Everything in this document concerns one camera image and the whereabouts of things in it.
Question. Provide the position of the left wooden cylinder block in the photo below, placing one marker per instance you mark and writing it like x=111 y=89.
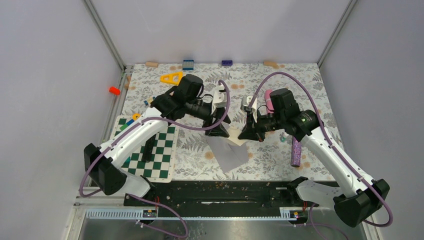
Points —
x=151 y=64

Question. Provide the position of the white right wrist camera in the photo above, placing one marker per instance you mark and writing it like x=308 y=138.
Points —
x=247 y=106

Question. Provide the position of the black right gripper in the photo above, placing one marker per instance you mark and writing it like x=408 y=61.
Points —
x=249 y=133

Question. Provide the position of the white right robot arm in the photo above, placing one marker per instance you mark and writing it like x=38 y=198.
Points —
x=357 y=196

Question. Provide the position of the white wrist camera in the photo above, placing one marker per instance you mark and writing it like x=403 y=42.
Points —
x=247 y=106
x=219 y=99

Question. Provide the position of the right wooden cylinder block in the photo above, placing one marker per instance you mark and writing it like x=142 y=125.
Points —
x=271 y=64

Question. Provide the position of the floral patterned table mat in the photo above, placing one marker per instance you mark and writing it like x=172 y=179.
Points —
x=267 y=160

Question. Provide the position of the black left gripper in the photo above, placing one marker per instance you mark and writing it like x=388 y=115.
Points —
x=218 y=130

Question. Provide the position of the orange plastic cap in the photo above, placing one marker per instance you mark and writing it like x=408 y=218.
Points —
x=115 y=91

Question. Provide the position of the small coloured block toy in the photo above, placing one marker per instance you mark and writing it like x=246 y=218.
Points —
x=124 y=123

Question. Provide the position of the tan lined letter paper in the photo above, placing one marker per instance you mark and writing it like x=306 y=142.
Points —
x=233 y=138

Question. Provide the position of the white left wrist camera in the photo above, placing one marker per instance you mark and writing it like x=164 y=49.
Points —
x=219 y=99

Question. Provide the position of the blue building brick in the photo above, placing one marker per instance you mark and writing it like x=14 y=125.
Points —
x=188 y=65

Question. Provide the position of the wooden cylinder block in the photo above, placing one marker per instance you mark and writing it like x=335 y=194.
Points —
x=151 y=64
x=271 y=64

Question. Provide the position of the grey paper envelope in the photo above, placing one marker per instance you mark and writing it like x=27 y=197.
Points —
x=229 y=156

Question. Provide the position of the purple glitter microphone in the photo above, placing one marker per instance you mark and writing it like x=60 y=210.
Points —
x=296 y=153

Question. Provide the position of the dark purple building brick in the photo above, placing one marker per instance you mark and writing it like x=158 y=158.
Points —
x=226 y=62

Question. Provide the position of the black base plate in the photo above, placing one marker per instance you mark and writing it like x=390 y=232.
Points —
x=218 y=199

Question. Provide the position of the yellow triangle toy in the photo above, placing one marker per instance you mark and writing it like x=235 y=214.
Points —
x=172 y=78

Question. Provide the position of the black rectangular bar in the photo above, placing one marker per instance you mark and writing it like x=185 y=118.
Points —
x=148 y=149

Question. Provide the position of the wooden toy car blue wheels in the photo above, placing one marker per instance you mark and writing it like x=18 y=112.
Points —
x=148 y=101

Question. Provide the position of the pink toy microphone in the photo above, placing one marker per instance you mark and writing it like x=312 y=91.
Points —
x=268 y=101

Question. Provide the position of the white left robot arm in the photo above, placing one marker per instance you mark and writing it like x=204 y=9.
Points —
x=179 y=106

